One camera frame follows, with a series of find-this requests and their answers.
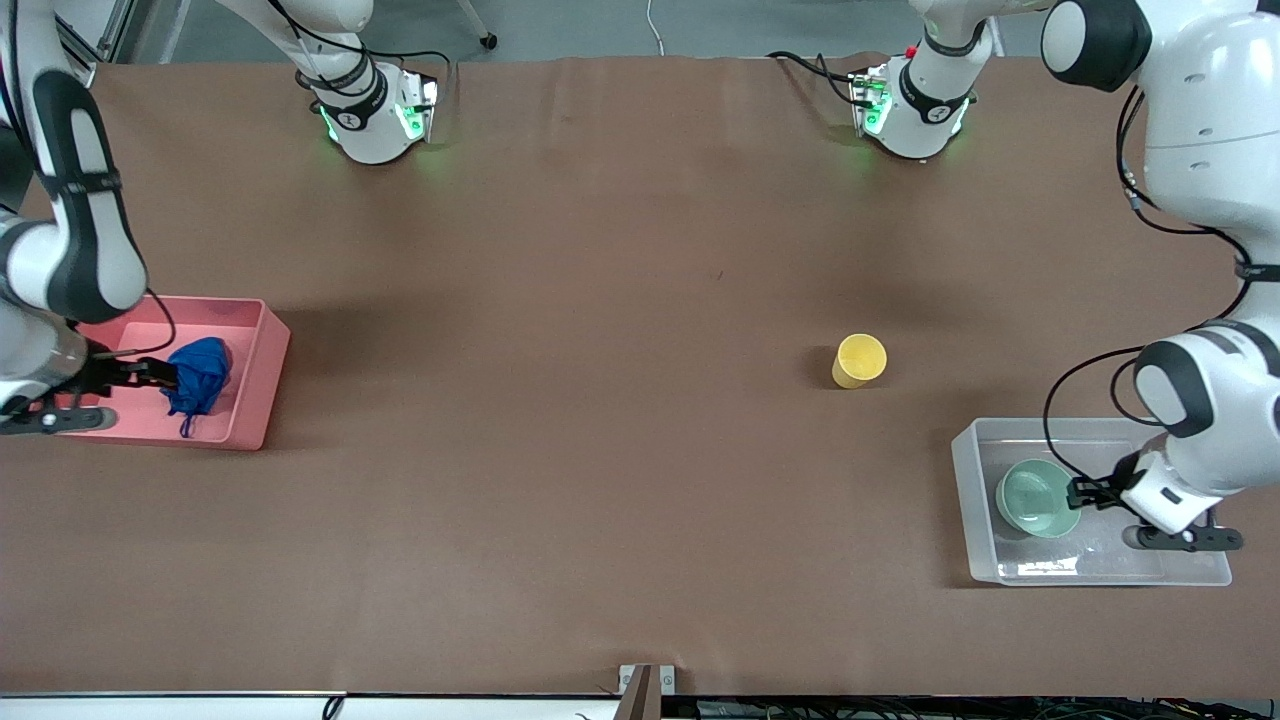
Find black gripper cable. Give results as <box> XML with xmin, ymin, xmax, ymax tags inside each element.
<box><xmin>100</xmin><ymin>289</ymin><xmax>178</xmax><ymax>359</ymax></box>
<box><xmin>1042</xmin><ymin>85</ymin><xmax>1280</xmax><ymax>486</ymax></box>

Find pink plastic bin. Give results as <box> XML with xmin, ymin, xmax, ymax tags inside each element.
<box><xmin>22</xmin><ymin>291</ymin><xmax>292</xmax><ymax>452</ymax></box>

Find blue cloth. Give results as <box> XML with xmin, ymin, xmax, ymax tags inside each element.
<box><xmin>160</xmin><ymin>337</ymin><xmax>234</xmax><ymax>439</ymax></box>

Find black left arm base cable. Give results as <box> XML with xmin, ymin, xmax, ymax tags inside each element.
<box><xmin>767</xmin><ymin>50</ymin><xmax>867</xmax><ymax>107</ymax></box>

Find aluminium frame profile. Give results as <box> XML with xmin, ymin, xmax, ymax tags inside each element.
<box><xmin>55</xmin><ymin>0</ymin><xmax>138</xmax><ymax>87</ymax></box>

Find mint green bowl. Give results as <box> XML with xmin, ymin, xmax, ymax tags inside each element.
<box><xmin>995</xmin><ymin>458</ymin><xmax>1084</xmax><ymax>541</ymax></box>

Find yellow plastic cup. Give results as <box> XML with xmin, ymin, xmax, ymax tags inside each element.
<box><xmin>832</xmin><ymin>333</ymin><xmax>888</xmax><ymax>390</ymax></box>

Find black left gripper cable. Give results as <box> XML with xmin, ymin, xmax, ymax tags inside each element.
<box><xmin>1042</xmin><ymin>85</ymin><xmax>1280</xmax><ymax>486</ymax></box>

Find brown paper table cover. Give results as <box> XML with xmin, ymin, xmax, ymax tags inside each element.
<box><xmin>0</xmin><ymin>52</ymin><xmax>1280</xmax><ymax>699</ymax></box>

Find metal table edge bracket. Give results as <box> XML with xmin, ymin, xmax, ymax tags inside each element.
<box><xmin>618</xmin><ymin>664</ymin><xmax>677</xmax><ymax>720</ymax></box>

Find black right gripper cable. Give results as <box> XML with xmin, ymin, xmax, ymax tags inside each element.
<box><xmin>100</xmin><ymin>289</ymin><xmax>178</xmax><ymax>359</ymax></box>

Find clear plastic storage box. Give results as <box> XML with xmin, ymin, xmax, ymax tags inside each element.
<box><xmin>950</xmin><ymin>417</ymin><xmax>1233</xmax><ymax>588</ymax></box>

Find white stand leg with caster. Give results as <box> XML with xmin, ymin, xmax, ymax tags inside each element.
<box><xmin>455</xmin><ymin>0</ymin><xmax>499</xmax><ymax>51</ymax></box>

